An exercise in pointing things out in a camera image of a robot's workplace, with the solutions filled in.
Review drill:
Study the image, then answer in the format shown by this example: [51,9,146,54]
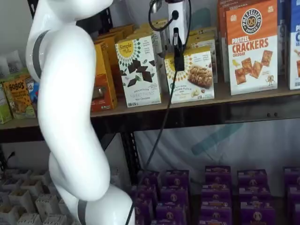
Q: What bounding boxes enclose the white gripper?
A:
[167,0,187,72]

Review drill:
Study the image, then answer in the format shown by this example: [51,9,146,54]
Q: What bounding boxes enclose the Simple Mills almond bars box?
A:
[189,26,219,34]
[187,31,218,41]
[184,38,218,83]
[164,45,215,105]

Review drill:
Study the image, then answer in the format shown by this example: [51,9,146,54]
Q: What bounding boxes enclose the Simple Mills sweet thins box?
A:
[115,35,162,108]
[134,23,168,36]
[127,29,166,74]
[140,19,169,27]

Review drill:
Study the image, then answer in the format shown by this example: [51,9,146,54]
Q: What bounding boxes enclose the wooden shelf board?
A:
[0,115,41,130]
[90,76,300,118]

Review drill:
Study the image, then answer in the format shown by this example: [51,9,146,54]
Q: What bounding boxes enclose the orange pretzel crackers box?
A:
[216,0,233,83]
[225,0,279,96]

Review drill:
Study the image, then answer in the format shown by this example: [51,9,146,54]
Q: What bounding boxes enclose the orange Revival cracker box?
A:
[108,26,132,38]
[95,32,124,71]
[116,22,136,34]
[90,40,119,113]

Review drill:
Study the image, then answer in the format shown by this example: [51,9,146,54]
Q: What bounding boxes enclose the blue and white cracker box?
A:
[289,0,300,90]

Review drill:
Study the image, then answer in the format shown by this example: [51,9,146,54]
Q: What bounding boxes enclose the blue Zbar box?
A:
[24,75,40,105]

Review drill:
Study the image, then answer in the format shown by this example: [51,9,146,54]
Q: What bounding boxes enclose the green snack box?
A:
[0,80,13,125]

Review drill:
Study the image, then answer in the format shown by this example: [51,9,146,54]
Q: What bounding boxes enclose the white paper pouch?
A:
[7,50,23,74]
[0,55,10,78]

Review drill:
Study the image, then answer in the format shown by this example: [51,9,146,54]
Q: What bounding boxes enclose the white patterned carton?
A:
[35,194,60,217]
[17,213,43,225]
[43,214,68,225]
[0,205,20,225]

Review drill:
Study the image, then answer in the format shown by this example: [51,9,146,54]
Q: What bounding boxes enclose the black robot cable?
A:
[125,0,192,225]

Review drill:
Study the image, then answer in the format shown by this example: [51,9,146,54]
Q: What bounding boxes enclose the black wall plug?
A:
[6,150,17,164]

